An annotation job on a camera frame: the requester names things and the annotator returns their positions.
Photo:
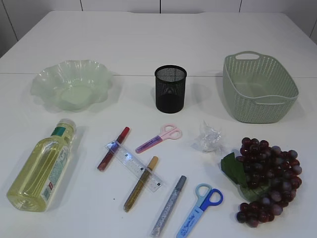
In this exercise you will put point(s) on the clear plastic ruler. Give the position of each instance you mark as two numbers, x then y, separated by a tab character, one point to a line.
136	166

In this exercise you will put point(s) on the gold glitter glue pen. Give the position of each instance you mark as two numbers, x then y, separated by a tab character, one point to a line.
140	184

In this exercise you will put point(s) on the red glitter glue pen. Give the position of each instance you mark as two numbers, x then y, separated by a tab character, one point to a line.
112	150

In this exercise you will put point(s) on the purple artificial grape bunch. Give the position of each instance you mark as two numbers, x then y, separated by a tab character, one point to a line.
267	176

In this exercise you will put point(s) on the blue capped scissors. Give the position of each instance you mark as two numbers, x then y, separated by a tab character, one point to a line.
202	204

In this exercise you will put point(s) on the yellow tea drink bottle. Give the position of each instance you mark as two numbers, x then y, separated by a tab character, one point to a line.
35	186

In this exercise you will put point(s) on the green plastic woven basket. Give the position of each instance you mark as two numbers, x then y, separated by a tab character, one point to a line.
257	90

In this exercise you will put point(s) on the pink capped scissors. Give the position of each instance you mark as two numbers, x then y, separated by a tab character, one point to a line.
168	131

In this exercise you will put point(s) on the silver glitter glue pen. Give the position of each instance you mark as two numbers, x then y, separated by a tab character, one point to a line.
158	227

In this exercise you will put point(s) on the clear plastic sheet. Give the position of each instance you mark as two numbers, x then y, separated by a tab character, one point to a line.
209	139

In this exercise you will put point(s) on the black mesh pen holder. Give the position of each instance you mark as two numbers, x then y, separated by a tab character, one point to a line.
170	88

